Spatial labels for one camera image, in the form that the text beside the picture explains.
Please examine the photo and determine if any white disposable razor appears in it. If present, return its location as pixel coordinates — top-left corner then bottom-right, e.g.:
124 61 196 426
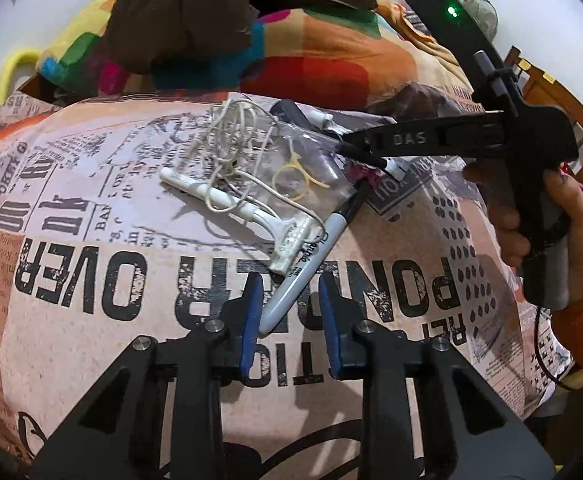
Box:
159 166 318 277

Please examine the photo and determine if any white tangled cord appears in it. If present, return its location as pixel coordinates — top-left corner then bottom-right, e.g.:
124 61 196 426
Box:
191 99 325 226

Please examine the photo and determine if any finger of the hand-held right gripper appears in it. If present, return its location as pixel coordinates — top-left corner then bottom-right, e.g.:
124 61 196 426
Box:
338 141 392 170
342 112 505 158

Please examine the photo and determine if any small white tube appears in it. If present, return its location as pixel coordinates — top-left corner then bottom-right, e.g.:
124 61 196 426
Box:
309 110 345 136

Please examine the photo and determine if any tan blanket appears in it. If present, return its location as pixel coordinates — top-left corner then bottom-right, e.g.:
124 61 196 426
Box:
371 0 477 96

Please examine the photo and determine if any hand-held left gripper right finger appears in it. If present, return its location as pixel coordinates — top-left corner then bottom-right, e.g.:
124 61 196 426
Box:
318 275 557 480

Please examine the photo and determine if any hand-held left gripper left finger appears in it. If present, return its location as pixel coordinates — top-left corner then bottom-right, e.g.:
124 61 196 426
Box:
31 272 264 480

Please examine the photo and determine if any wooden furniture frame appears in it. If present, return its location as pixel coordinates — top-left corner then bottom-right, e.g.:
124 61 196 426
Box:
504 45 583 181

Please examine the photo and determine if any dark blue tube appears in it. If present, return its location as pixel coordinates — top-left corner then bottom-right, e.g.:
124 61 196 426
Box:
270 100 332 136

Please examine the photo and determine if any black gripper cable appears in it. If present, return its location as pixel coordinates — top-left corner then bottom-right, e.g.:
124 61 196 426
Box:
534 305 579 393

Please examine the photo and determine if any colourful checked blanket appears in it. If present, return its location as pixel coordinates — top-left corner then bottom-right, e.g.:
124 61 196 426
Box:
36 0 422 106

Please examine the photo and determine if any clear plastic bag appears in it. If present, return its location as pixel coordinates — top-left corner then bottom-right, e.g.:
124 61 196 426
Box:
266 105 402 221

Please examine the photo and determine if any yellow curved plastic object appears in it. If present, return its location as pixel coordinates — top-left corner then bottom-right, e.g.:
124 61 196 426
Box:
0 49 42 108

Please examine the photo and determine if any grey marker with black cap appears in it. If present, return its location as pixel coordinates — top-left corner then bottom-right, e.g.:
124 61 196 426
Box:
258 180 372 336

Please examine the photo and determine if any yellow plastic ring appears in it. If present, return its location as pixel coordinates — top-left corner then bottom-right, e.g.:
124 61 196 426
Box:
274 152 332 201

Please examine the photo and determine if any person's right hand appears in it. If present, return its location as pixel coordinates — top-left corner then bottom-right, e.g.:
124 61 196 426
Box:
462 157 583 308

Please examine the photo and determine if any brown jacket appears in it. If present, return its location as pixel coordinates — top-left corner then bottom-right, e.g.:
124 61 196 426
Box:
104 0 382 78

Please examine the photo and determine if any standing fan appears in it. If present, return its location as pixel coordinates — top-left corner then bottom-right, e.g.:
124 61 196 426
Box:
464 0 499 41

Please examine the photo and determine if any newspaper print blanket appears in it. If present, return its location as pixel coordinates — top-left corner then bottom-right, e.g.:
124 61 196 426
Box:
0 80 577 480

